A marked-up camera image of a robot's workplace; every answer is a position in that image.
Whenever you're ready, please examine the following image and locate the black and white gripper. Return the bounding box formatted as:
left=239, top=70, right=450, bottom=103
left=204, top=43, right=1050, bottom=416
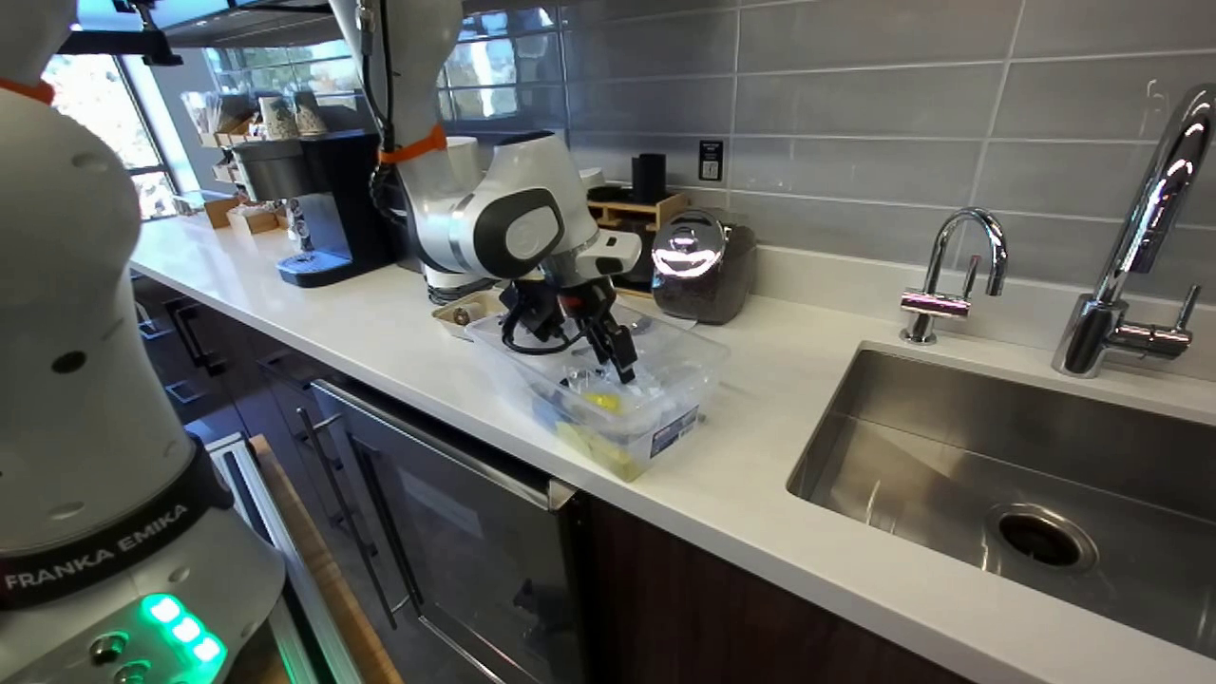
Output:
left=415, top=134, right=642, bottom=385

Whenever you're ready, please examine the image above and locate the clear plastic bag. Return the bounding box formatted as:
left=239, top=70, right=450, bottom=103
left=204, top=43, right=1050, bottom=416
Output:
left=526, top=341, right=656, bottom=427

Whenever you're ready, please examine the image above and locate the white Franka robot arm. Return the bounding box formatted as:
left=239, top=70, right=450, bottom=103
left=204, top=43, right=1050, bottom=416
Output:
left=0, top=0, right=642, bottom=684

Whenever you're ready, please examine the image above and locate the small yellow cap piece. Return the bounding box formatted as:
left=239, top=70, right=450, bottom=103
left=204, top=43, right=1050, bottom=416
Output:
left=584, top=393, right=623, bottom=416

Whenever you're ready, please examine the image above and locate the clear plastic storage bin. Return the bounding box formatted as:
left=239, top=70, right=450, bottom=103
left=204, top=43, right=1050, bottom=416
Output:
left=464, top=305, right=726, bottom=479

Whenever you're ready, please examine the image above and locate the wooden organizer with black box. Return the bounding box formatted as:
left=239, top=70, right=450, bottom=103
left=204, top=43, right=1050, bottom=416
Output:
left=589, top=151, right=692, bottom=232

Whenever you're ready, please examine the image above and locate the stainless steel dishwasher front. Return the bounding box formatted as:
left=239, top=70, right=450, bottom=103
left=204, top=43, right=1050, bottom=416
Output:
left=306, top=381, right=589, bottom=684

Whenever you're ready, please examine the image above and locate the black coffee machine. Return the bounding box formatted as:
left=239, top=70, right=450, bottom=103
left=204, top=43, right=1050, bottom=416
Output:
left=233, top=129, right=403, bottom=290

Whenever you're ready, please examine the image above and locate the small chrome tap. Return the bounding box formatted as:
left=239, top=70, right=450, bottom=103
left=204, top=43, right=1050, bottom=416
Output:
left=895, top=204, right=1015, bottom=350

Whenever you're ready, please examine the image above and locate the large chrome kitchen faucet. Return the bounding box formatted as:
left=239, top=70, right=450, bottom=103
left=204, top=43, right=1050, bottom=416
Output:
left=1054, top=84, right=1216, bottom=376

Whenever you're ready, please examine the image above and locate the stainless steel sink basin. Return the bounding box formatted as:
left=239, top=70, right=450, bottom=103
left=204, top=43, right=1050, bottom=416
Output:
left=788, top=350, right=1216, bottom=659

